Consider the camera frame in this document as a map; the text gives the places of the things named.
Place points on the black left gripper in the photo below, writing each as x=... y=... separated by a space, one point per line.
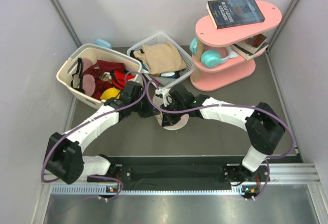
x=149 y=110

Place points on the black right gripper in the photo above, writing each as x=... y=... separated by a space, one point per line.
x=168 y=120

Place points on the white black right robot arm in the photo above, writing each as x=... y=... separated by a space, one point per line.
x=262 y=125

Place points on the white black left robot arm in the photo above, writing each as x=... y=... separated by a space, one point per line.
x=64 y=155

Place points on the yellow bra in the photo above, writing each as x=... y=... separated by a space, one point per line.
x=110 y=93

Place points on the dark red lace bra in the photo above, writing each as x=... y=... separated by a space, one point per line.
x=98 y=70

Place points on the cream plastic laundry basket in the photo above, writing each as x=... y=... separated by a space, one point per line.
x=94 y=53

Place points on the white perforated plastic basket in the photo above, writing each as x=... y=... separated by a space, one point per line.
x=165 y=80

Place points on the beige folded garment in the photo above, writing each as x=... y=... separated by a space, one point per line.
x=160 y=58

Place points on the teal cat-ear headphones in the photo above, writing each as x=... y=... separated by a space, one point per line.
x=212 y=58

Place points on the pink two-tier shelf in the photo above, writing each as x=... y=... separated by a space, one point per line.
x=234 y=69

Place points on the light blue container lid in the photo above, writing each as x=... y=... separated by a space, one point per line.
x=103 y=43

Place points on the stack of books on shelf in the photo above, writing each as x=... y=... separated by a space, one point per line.
x=251 y=47

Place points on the dark blue paperback book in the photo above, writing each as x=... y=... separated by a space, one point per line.
x=233 y=13

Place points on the pink bra with black straps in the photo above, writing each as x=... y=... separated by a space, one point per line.
x=82 y=81

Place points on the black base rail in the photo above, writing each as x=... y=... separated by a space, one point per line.
x=178 y=173

